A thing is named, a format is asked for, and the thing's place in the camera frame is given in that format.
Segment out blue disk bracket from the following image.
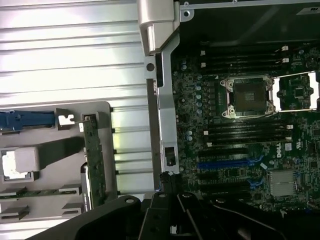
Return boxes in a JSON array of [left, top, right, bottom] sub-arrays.
[[0, 111, 55, 132]]

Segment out gray parts rack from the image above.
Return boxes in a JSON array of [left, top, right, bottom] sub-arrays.
[[0, 101, 118, 226]]

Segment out green Dell motherboard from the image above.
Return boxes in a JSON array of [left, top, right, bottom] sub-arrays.
[[172, 44, 320, 216]]

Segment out open black PC case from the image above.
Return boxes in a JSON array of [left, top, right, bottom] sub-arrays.
[[136, 0, 320, 218]]

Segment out green RAM stick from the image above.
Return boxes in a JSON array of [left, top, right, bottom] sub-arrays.
[[0, 190, 61, 200]]

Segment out silver socket cover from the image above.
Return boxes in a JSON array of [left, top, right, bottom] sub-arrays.
[[273, 71, 320, 111]]

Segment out RAM slot white latches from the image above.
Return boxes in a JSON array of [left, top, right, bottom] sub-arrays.
[[206, 134, 293, 148], [199, 45, 290, 56], [199, 57, 291, 68], [203, 124, 294, 136]]

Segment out silver chipset heatsink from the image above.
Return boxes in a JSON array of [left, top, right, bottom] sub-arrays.
[[268, 171, 297, 198]]

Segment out CPU socket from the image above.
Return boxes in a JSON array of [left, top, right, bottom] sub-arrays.
[[219, 74, 276, 118]]

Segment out silver CPU chip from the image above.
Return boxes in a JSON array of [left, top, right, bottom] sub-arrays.
[[1, 149, 31, 180]]

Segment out blue expansion slot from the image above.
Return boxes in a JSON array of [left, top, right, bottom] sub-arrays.
[[196, 160, 254, 170]]

